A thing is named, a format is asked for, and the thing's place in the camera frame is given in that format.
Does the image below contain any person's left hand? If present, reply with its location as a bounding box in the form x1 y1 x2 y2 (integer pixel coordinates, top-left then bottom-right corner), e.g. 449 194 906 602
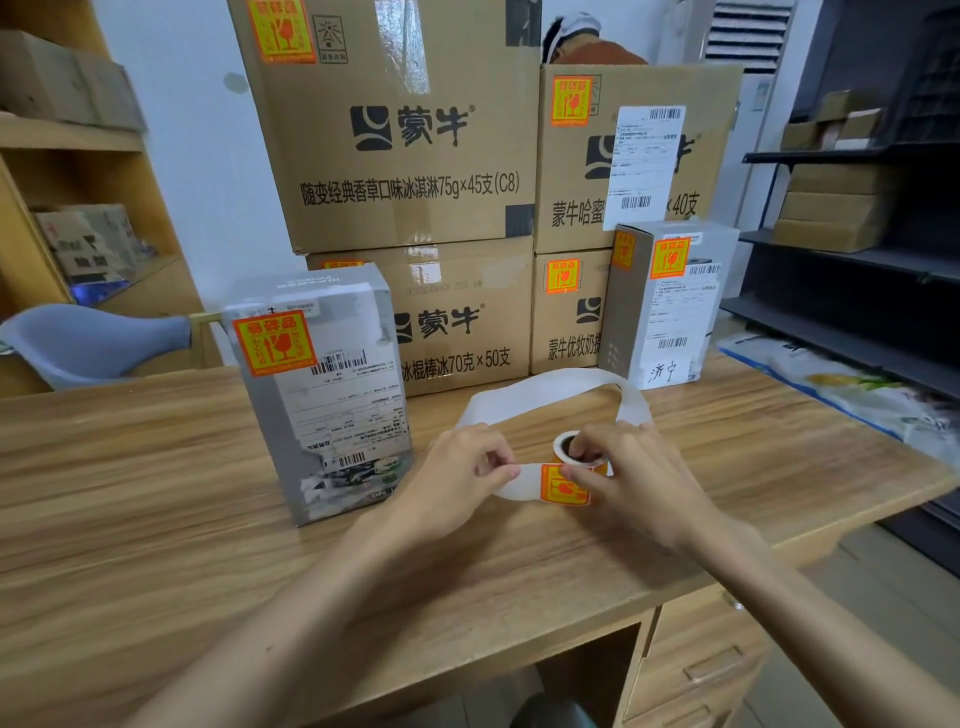
391 423 523 543

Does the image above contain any person's right hand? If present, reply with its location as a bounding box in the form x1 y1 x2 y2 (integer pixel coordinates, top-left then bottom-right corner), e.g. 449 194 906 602
559 420 715 554

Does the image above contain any sticker roll with white liner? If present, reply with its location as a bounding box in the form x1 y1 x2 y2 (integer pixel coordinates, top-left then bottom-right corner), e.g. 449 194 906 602
453 367 652 504

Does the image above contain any person's left forearm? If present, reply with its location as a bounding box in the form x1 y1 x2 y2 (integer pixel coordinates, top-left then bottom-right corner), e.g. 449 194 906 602
123 511 453 728

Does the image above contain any person's right forearm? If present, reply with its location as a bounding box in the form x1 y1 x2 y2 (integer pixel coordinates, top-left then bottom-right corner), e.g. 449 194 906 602
673 516 960 728

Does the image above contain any wide low brown carton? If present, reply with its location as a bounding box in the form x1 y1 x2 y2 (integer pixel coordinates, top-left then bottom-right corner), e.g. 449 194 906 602
306 237 537 399

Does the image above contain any narrow low brown carton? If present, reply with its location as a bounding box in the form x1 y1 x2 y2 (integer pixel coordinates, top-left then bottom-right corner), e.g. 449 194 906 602
529 249 615 376

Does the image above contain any white shipping label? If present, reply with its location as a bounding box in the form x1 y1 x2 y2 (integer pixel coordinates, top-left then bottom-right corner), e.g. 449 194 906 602
645 276 723 391
273 347 411 472
602 104 688 233

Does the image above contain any wooden desk drawer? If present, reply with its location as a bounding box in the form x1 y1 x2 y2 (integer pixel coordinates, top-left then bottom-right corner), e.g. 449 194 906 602
632 583 775 712
619 672 753 728

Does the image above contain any white and grey parcel box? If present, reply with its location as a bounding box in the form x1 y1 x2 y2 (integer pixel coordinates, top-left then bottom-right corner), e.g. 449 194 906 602
597 220 741 392

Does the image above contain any printed plastic bag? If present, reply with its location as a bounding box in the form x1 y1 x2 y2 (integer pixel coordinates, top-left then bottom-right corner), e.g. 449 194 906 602
714 332 960 470

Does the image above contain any brown carton with shipping label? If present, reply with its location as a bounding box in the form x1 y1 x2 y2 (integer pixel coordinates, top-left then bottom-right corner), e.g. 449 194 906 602
534 63 745 256

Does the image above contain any largest brown cardboard carton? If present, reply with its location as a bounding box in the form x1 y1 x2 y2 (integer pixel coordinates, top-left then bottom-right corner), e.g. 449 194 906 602
227 0 544 255

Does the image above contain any stack of flat cardboard boxes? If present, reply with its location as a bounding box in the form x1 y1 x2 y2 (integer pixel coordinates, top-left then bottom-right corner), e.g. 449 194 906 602
771 160 905 255

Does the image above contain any black metal shelf rack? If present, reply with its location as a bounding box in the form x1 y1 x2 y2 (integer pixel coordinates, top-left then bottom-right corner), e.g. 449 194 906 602
718 0 960 579

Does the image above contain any small cardboard boxes group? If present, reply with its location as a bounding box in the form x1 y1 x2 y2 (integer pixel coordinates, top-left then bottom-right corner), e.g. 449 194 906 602
778 88 888 153

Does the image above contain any white standing air conditioner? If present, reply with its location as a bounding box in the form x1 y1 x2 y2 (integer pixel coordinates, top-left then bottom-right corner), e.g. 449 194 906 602
675 0 825 234

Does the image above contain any printed cardboard box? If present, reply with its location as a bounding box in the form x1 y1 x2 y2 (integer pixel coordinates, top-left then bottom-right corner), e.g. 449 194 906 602
33 202 145 288

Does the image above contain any wooden shelf unit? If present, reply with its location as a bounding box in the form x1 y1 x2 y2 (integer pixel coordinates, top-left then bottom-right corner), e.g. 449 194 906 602
0 0 225 399

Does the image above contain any plain cardboard box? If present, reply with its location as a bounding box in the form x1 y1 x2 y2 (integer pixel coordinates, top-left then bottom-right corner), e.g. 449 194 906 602
0 28 148 135

